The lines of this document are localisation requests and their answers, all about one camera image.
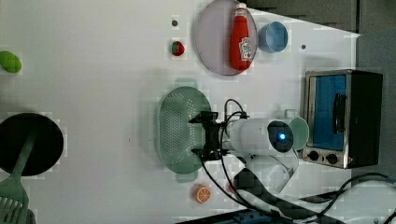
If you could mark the green mug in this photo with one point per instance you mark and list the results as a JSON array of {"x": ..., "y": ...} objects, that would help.
[{"x": 299, "y": 128}]

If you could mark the blue cup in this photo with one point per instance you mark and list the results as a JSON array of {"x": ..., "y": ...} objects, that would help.
[{"x": 273, "y": 37}]

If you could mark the green spatula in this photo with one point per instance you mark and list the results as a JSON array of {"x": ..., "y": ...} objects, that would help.
[{"x": 14, "y": 199}]

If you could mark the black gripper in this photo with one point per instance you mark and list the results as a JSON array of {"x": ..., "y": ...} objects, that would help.
[{"x": 213, "y": 150}]

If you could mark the green toy lime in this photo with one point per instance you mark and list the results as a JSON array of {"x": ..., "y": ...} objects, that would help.
[{"x": 10, "y": 62}]

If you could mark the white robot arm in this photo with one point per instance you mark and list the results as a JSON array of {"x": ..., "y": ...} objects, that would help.
[{"x": 266, "y": 146}]

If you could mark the red toy tomato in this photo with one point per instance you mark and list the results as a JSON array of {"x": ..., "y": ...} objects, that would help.
[{"x": 177, "y": 48}]

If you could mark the green plastic strainer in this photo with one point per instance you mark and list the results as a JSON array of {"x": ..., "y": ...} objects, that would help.
[{"x": 176, "y": 137}]

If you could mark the black toaster oven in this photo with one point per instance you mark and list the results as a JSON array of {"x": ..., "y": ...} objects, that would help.
[{"x": 343, "y": 112}]

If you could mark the red ketchup bottle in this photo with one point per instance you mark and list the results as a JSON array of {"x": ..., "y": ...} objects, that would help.
[{"x": 240, "y": 46}]

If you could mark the orange slice toy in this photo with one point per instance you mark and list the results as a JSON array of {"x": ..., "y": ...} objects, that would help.
[{"x": 202, "y": 194}]

